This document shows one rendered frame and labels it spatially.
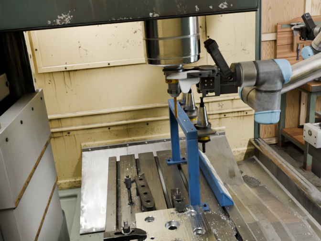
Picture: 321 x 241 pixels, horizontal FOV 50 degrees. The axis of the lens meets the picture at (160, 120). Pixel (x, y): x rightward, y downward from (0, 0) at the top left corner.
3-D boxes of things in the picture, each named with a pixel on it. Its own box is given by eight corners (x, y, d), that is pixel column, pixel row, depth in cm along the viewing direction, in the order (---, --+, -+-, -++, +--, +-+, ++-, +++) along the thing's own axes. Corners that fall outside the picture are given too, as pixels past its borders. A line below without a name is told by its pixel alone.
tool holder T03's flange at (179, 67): (160, 70, 100) (159, 61, 99) (180, 68, 101) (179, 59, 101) (165, 73, 94) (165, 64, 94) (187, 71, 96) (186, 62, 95)
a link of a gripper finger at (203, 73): (189, 79, 93) (218, 75, 96) (188, 73, 92) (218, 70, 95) (182, 76, 97) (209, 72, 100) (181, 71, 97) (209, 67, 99)
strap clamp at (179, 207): (180, 213, 131) (178, 178, 126) (187, 234, 118) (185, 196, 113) (172, 214, 130) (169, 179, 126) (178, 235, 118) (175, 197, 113)
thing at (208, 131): (214, 129, 126) (214, 127, 125) (218, 134, 121) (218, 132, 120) (195, 131, 125) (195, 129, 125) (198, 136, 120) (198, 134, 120)
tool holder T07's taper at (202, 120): (196, 122, 130) (195, 105, 127) (207, 121, 130) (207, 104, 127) (197, 126, 125) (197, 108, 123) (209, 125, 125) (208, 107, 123)
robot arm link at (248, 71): (256, 62, 96) (246, 59, 104) (240, 63, 96) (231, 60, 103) (255, 89, 99) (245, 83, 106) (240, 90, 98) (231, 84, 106)
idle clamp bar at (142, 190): (146, 187, 151) (144, 173, 149) (158, 221, 127) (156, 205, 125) (134, 189, 150) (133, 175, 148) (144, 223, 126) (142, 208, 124)
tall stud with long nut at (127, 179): (133, 201, 141) (130, 173, 137) (134, 205, 138) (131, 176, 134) (127, 202, 141) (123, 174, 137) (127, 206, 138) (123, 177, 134)
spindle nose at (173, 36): (139, 60, 103) (135, 19, 99) (190, 55, 106) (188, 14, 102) (151, 69, 88) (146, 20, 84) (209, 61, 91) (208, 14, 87)
